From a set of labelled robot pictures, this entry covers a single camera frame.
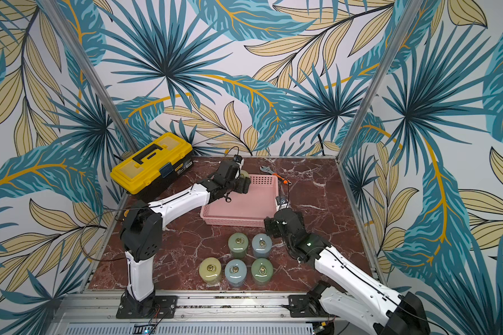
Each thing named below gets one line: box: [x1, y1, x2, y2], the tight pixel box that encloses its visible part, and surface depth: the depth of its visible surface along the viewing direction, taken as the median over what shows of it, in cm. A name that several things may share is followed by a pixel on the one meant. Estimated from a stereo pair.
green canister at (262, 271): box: [250, 257, 274, 287], surface depth 76 cm
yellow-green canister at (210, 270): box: [198, 256, 223, 286], surface depth 75 cm
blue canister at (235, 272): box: [224, 258, 248, 288], surface depth 75 cm
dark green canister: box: [227, 232, 249, 259], surface depth 82 cm
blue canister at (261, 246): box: [251, 233, 273, 259], surface depth 82 cm
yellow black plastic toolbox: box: [110, 132, 194, 201], surface depth 96 cm
